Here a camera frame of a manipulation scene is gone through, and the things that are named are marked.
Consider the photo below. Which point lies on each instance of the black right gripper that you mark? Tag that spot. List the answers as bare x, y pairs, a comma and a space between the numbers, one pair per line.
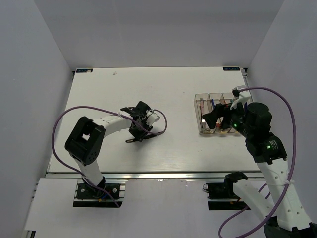
222, 110

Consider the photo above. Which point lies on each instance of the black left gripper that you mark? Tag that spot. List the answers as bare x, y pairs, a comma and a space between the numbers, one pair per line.
139, 136

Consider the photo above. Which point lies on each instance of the black knife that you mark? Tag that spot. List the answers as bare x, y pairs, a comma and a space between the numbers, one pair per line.
140, 139

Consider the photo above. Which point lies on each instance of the pink handled fork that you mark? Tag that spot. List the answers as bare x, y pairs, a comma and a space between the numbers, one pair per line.
202, 104

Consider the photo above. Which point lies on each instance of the blue iridescent knife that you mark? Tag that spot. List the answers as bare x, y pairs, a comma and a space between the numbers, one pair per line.
245, 107

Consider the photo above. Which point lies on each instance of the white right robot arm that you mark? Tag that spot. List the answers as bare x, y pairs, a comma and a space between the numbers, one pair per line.
286, 218

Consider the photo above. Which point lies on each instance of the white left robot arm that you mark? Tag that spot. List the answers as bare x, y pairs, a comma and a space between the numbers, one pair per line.
85, 141

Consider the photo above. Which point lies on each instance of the clear plastic bin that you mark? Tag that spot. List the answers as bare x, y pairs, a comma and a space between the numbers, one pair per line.
197, 97
218, 98
228, 98

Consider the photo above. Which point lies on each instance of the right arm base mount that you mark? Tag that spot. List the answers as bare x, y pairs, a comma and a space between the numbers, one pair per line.
221, 196

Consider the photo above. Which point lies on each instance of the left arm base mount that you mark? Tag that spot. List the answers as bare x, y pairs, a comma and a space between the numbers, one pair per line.
89, 197

